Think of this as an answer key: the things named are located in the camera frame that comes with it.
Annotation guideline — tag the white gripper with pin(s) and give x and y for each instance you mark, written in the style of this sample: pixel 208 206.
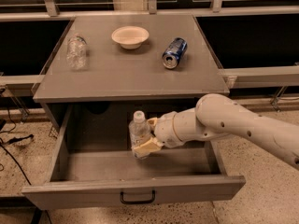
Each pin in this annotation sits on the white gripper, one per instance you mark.
pixel 164 130

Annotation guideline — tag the clear tea bottle white cap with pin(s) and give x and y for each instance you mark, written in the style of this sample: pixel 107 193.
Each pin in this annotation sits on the clear tea bottle white cap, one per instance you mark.
pixel 139 131

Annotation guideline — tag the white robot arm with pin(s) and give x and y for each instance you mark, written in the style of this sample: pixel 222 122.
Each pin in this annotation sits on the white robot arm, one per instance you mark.
pixel 214 117

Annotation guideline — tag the grey open top drawer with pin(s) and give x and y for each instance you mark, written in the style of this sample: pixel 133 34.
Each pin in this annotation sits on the grey open top drawer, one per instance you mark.
pixel 92 164

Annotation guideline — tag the crushed clear plastic bottle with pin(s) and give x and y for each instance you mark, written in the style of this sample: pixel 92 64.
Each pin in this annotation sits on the crushed clear plastic bottle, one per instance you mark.
pixel 76 55

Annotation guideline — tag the grey cabinet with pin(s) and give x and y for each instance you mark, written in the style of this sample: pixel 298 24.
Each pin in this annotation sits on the grey cabinet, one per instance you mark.
pixel 114 73

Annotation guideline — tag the blue soda can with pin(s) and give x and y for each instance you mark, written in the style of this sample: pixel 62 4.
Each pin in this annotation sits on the blue soda can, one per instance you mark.
pixel 174 52

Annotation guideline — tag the white paper bowl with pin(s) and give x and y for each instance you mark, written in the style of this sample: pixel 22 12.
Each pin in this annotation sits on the white paper bowl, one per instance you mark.
pixel 130 37

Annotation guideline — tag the metal window railing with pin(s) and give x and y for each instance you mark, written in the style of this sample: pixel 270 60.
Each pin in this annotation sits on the metal window railing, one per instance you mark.
pixel 33 9

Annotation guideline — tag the black drawer handle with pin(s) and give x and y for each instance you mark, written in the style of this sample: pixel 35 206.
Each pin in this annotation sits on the black drawer handle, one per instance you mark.
pixel 137 198

